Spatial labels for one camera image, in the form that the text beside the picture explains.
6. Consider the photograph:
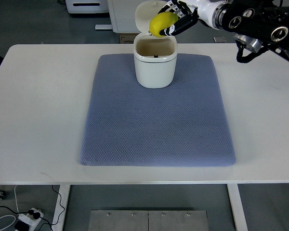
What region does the black power cable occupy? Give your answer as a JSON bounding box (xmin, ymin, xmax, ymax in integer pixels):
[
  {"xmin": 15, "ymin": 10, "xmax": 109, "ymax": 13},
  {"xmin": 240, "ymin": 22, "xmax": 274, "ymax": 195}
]
[{"xmin": 0, "ymin": 184, "xmax": 66, "ymax": 231}]

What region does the cardboard box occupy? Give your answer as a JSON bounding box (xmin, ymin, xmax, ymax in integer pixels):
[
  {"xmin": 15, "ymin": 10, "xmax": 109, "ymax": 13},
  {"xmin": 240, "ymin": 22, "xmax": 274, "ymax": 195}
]
[{"xmin": 119, "ymin": 33, "xmax": 138, "ymax": 44}]

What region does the blue quilted mat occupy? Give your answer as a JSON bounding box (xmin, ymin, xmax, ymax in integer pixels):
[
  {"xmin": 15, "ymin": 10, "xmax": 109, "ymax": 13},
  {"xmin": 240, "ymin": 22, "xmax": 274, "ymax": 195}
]
[{"xmin": 79, "ymin": 54, "xmax": 236, "ymax": 167}]

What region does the white table leg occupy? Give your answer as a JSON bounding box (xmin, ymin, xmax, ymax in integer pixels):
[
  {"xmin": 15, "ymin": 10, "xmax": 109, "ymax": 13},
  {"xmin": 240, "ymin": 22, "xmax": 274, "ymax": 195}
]
[
  {"xmin": 52, "ymin": 184, "xmax": 70, "ymax": 231},
  {"xmin": 227, "ymin": 183, "xmax": 248, "ymax": 231}
]

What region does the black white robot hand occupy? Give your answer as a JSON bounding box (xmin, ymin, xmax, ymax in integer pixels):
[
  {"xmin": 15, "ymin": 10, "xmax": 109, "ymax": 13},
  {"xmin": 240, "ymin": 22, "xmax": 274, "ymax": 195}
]
[{"xmin": 159, "ymin": 0, "xmax": 229, "ymax": 36}]

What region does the white trash bin with lid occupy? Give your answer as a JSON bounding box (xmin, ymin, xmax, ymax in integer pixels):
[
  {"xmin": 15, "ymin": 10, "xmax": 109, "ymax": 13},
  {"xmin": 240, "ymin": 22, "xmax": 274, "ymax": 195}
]
[{"xmin": 133, "ymin": 0, "xmax": 177, "ymax": 89}]

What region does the yellow lemon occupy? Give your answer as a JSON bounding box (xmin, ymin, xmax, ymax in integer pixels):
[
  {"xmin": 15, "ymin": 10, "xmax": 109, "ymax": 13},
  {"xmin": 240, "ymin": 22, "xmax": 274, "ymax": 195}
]
[{"xmin": 149, "ymin": 12, "xmax": 179, "ymax": 38}]

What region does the white table leg left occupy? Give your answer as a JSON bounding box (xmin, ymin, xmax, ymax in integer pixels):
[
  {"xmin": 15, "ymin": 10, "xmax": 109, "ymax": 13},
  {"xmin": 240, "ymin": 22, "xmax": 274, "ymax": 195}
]
[{"xmin": 52, "ymin": 184, "xmax": 70, "ymax": 231}]

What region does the grey floor socket plate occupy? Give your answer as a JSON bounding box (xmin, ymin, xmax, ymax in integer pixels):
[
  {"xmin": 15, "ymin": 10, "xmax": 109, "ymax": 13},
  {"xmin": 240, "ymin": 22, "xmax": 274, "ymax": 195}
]
[{"xmin": 213, "ymin": 37, "xmax": 227, "ymax": 43}]

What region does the white power strip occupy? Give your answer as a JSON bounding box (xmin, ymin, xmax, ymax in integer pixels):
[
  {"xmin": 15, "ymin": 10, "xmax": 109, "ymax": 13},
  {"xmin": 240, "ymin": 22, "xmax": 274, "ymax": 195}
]
[{"xmin": 14, "ymin": 208, "xmax": 44, "ymax": 231}]

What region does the white machine with black slot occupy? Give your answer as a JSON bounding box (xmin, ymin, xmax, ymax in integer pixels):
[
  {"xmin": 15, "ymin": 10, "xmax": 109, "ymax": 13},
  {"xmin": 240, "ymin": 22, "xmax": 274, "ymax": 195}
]
[{"xmin": 65, "ymin": 0, "xmax": 109, "ymax": 14}]

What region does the white table leg right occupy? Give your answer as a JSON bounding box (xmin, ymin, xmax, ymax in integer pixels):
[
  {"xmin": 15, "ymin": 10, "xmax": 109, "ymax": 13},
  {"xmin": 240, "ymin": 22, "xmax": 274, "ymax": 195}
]
[{"xmin": 227, "ymin": 183, "xmax": 248, "ymax": 231}]

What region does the grey metal floor plate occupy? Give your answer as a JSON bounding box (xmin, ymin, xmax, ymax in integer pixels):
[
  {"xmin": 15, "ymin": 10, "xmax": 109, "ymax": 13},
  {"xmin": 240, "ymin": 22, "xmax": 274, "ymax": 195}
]
[{"xmin": 88, "ymin": 210, "xmax": 209, "ymax": 231}]

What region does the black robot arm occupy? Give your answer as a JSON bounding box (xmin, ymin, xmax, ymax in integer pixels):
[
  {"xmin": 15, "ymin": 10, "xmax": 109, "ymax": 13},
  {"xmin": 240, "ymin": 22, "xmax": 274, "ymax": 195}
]
[{"xmin": 217, "ymin": 0, "xmax": 289, "ymax": 63}]

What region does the white cabinet base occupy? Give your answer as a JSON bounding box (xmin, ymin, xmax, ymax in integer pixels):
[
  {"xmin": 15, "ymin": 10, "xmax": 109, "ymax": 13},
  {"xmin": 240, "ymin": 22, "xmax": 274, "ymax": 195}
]
[{"xmin": 95, "ymin": 0, "xmax": 144, "ymax": 34}]

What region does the white cable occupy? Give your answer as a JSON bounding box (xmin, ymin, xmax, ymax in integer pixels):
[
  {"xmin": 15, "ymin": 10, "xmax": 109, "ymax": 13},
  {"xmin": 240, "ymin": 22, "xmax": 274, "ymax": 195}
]
[{"xmin": 0, "ymin": 184, "xmax": 21, "ymax": 231}]

